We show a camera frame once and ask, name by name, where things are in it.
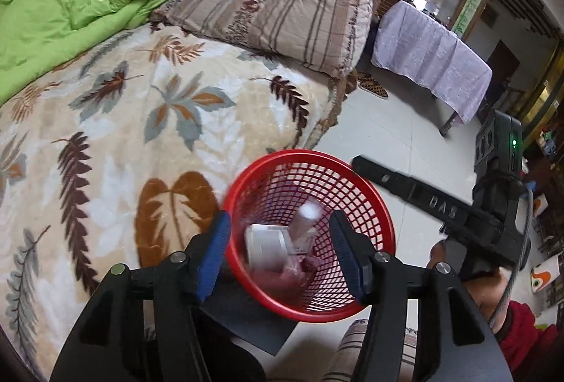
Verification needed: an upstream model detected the person's right hand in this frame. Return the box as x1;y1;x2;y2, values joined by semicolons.
425;239;514;326

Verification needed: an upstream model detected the white box in basket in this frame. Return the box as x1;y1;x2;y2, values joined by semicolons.
244;223;293;271

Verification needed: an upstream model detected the white plastic bottle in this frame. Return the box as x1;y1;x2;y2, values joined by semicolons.
288;200;322;255

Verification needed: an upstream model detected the brown patterned slipper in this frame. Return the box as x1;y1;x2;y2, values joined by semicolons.
357;72;389;99

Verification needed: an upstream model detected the red plastic mesh basket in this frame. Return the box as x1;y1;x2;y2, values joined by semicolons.
224;150;396;323

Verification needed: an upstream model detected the table with lilac cloth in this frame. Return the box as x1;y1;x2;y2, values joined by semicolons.
371;1;492;135

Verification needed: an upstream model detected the leaf-patterned fleece blanket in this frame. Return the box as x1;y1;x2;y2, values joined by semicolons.
1;23;345;381

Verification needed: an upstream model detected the striped floral pillow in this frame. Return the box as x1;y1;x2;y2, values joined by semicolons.
151;0;374;78

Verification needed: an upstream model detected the bright green quilt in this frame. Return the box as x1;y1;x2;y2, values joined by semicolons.
1;0;167;102

